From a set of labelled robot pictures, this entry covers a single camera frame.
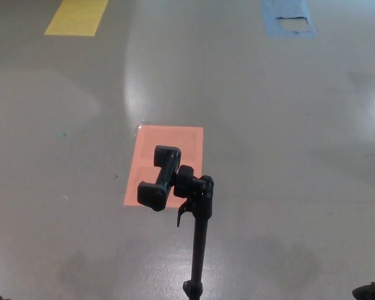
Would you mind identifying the blue torn floor marking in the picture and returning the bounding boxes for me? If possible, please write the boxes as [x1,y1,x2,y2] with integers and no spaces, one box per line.
[261,0,318,39]

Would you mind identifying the orange floor marking rectangle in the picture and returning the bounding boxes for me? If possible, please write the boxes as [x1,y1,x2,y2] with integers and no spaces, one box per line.
[123,125,204,208]

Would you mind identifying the black phone stand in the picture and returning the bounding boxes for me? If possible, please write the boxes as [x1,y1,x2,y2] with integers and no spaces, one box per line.
[137,145,215,300]

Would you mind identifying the yellow floor marking rectangle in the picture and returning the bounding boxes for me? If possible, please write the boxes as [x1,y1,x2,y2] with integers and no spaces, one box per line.
[44,0,109,37]

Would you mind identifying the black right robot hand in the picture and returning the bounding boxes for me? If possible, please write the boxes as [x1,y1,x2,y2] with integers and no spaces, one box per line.
[351,281,375,300]

